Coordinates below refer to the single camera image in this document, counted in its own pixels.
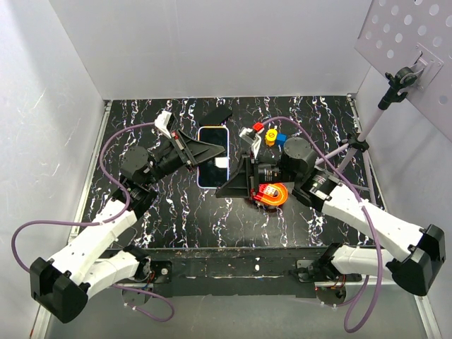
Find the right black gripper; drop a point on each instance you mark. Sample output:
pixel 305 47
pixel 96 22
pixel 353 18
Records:
pixel 244 182

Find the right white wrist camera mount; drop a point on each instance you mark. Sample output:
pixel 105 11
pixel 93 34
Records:
pixel 253 137

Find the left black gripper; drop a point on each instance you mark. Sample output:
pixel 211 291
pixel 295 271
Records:
pixel 196 151

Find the smartphone with black screen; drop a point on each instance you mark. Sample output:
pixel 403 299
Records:
pixel 215 172

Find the perforated lilac panel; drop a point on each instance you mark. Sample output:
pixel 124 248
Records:
pixel 415 34

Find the blue cube toy block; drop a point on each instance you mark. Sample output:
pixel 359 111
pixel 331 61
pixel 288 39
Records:
pixel 280 139

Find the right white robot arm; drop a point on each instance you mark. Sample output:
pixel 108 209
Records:
pixel 410 255

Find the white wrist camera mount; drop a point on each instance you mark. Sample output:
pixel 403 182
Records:
pixel 253 137
pixel 164 122

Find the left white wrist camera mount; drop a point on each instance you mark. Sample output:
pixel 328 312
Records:
pixel 164 122

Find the yellow round toy block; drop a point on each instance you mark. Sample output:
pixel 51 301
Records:
pixel 270 137

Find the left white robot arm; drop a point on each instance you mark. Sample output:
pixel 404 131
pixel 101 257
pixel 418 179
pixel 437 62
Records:
pixel 65 282

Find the red orange oval tray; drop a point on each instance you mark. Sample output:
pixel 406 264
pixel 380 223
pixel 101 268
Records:
pixel 271 196

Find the grey phone at table edge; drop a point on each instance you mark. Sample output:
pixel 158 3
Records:
pixel 124 239

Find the black phone case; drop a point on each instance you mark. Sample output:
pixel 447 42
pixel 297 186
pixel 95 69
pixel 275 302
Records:
pixel 215 118

